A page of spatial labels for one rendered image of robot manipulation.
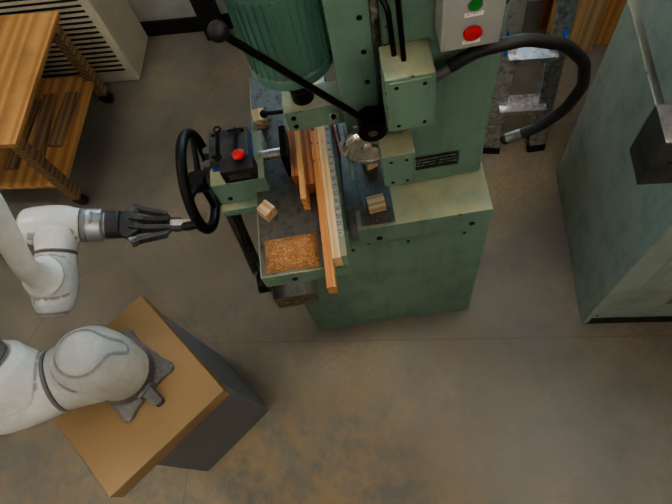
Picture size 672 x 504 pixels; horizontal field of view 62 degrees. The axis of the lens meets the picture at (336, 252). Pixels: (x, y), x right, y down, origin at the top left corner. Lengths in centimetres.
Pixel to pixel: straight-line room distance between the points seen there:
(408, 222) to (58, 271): 88
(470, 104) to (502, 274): 111
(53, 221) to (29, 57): 116
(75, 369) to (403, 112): 88
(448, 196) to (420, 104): 43
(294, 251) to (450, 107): 46
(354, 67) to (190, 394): 91
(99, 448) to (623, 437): 162
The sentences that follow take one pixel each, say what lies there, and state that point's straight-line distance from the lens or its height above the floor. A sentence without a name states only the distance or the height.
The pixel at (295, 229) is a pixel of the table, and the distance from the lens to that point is 134.
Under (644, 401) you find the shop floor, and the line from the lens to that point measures 224.
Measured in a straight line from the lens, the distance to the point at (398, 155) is 119.
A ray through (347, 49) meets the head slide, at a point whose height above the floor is 126.
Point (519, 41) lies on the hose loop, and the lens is 109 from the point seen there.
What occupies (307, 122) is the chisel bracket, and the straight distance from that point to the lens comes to 134.
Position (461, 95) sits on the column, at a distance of 123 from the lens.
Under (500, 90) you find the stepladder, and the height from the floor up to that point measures 34.
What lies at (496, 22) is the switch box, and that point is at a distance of 101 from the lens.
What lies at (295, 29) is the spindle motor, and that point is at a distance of 106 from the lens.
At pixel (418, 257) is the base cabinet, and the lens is 164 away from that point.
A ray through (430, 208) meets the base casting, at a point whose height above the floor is 80.
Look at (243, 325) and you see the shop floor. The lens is 227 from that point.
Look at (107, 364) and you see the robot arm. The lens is 137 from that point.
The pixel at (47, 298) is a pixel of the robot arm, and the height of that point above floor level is 86.
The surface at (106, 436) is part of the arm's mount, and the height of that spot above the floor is 67.
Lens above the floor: 208
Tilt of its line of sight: 65 degrees down
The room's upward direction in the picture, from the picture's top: 19 degrees counter-clockwise
